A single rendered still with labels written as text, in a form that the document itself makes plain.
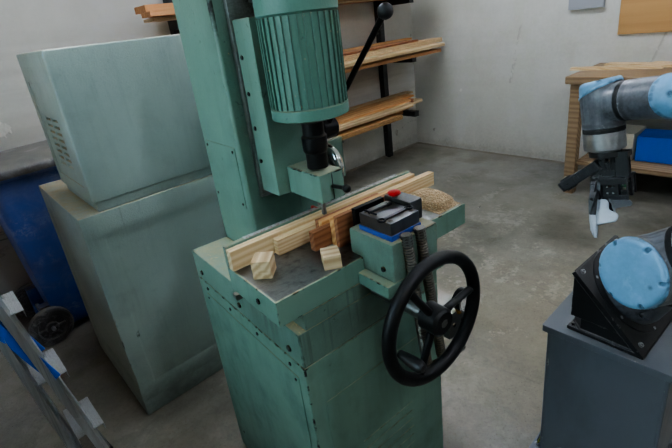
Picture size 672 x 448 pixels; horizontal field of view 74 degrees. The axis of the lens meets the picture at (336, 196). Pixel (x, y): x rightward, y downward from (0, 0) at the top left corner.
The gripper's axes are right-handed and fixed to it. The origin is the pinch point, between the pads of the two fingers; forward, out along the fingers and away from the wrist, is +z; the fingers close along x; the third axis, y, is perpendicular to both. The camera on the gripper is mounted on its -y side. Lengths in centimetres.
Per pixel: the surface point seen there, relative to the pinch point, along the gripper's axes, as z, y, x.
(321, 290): -7, -33, -66
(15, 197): -32, -215, -90
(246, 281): -11, -45, -76
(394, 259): -11, -21, -55
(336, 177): -27, -39, -50
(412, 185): -16.8, -42.0, -19.2
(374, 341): 14, -36, -52
